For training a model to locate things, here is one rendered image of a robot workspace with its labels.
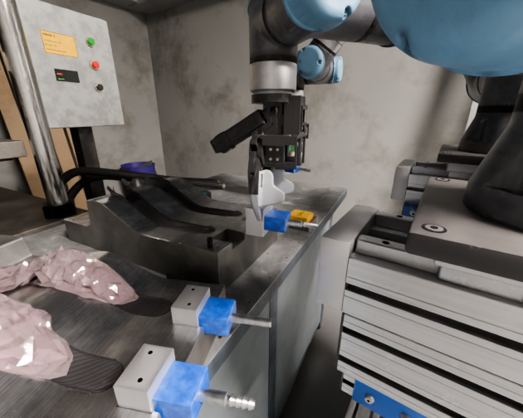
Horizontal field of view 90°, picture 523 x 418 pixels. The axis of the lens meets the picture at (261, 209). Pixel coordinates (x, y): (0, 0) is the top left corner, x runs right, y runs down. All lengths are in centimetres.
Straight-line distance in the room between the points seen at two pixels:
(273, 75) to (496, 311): 37
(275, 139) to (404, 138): 217
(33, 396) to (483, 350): 42
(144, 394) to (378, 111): 249
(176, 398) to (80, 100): 115
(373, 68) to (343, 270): 240
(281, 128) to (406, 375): 37
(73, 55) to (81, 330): 107
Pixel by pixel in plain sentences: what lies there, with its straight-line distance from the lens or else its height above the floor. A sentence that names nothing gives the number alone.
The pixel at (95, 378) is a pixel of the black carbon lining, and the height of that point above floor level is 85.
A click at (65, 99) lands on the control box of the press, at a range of 128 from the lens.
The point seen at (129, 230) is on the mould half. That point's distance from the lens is 64.
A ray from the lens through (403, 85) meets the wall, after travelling 257.
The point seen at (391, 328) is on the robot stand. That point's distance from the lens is 33.
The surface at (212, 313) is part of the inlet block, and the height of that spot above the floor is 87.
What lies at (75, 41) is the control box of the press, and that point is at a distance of 134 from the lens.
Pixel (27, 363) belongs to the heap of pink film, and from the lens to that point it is 40.
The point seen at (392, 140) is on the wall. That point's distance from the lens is 257.
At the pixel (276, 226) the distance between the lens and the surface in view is 48.
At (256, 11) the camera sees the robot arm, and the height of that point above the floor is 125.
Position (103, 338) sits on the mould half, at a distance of 42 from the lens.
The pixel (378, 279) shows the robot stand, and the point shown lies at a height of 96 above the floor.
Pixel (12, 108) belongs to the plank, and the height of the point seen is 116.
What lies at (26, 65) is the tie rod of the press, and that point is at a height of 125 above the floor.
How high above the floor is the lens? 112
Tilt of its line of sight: 20 degrees down
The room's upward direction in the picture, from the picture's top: straight up
